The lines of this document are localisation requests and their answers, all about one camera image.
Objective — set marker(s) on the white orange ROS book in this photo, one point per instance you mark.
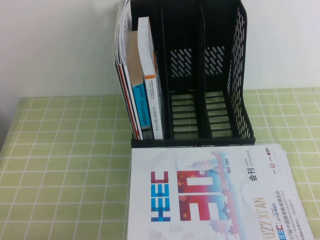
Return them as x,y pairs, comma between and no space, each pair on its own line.
146,50

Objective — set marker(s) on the blue spine book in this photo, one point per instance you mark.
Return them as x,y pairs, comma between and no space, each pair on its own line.
133,60

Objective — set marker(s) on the black mesh book holder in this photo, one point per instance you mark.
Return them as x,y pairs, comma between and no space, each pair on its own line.
185,37

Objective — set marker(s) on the thin magazines stack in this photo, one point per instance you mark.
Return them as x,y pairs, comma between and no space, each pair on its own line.
126,95

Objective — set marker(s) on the white HEEC show catalogue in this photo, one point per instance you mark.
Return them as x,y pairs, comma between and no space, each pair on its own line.
200,200

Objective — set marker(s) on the white curled printed magazine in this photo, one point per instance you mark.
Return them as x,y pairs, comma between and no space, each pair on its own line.
123,30

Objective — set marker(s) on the green checked tablecloth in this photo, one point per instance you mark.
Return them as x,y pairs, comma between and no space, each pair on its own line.
62,162

